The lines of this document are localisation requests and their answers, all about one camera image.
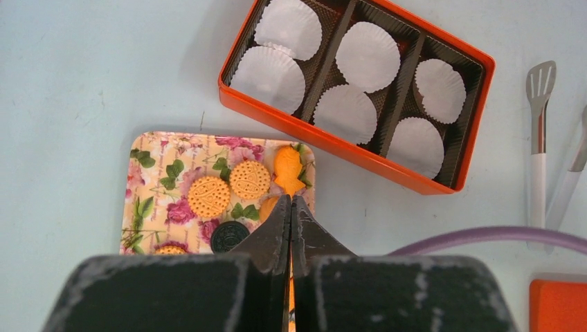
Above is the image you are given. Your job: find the black sandwich cookie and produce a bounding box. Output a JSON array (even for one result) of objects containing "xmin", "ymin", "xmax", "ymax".
[{"xmin": 210, "ymin": 221, "xmax": 250, "ymax": 253}]

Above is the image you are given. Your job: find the orange tin lid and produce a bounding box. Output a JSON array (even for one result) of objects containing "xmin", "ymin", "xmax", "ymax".
[{"xmin": 529, "ymin": 279, "xmax": 586, "ymax": 332}]

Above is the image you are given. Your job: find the orange cookie tin box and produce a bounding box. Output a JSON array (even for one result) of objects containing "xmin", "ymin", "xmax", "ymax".
[{"xmin": 218, "ymin": 1, "xmax": 495, "ymax": 195}]

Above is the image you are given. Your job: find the orange swirl cookie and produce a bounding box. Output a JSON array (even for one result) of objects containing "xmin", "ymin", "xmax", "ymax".
[{"xmin": 259, "ymin": 196, "xmax": 280, "ymax": 223}]

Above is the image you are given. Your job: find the floral rectangular tray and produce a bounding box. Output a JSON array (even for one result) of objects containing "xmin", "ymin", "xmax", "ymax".
[{"xmin": 119, "ymin": 131, "xmax": 316, "ymax": 332}]

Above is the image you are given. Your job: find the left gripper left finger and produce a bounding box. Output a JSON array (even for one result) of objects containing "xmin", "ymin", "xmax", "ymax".
[{"xmin": 228, "ymin": 194, "xmax": 292, "ymax": 275}]

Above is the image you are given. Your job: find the metal tongs white handle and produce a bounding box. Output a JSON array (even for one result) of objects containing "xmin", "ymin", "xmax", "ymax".
[{"xmin": 525, "ymin": 60, "xmax": 587, "ymax": 232}]

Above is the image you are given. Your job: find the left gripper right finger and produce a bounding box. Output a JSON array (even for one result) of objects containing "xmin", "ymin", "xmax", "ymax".
[{"xmin": 291, "ymin": 196, "xmax": 356, "ymax": 277}]

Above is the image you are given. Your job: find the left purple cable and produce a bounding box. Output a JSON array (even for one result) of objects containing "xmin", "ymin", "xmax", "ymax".
[{"xmin": 390, "ymin": 226, "xmax": 587, "ymax": 257}]

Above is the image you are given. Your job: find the orange fish shaped cookie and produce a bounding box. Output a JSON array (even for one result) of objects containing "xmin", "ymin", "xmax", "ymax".
[{"xmin": 273, "ymin": 145, "xmax": 305, "ymax": 196}]

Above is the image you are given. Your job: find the round tan biscuit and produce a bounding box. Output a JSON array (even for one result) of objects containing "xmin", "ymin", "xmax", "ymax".
[
  {"xmin": 187, "ymin": 176, "xmax": 231, "ymax": 218},
  {"xmin": 154, "ymin": 246, "xmax": 188, "ymax": 255},
  {"xmin": 229, "ymin": 160, "xmax": 271, "ymax": 200}
]

